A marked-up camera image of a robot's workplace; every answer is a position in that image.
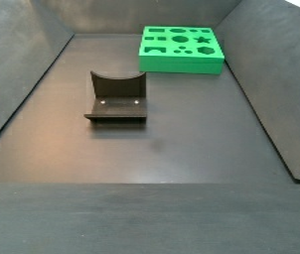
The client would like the black curved stand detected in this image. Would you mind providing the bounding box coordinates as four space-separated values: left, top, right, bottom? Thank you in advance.
85 71 148 121

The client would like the green foam shape-sorter block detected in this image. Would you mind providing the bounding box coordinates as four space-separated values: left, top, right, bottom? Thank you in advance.
139 26 226 74

